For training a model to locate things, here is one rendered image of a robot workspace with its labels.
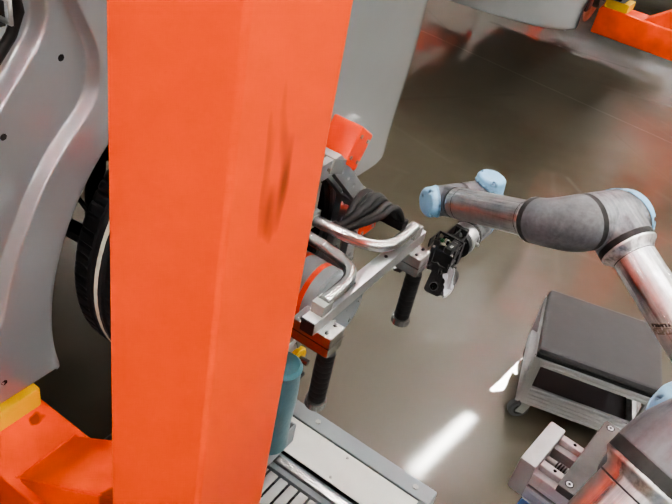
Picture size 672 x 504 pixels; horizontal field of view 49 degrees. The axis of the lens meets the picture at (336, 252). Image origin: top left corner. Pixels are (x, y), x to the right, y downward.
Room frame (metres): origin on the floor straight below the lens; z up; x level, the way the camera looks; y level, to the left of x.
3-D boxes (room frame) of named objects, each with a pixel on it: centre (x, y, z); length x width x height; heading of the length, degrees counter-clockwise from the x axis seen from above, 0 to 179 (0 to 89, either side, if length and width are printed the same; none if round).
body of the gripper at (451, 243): (1.49, -0.26, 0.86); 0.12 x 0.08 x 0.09; 153
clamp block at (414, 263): (1.34, -0.15, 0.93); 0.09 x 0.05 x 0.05; 63
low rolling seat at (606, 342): (1.95, -0.93, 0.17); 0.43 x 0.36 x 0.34; 78
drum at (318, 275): (1.25, 0.04, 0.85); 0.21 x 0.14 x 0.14; 63
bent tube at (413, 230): (1.31, -0.05, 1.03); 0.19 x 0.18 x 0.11; 63
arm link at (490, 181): (1.62, -0.32, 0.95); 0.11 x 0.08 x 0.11; 123
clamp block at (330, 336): (1.03, 0.00, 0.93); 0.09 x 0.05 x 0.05; 63
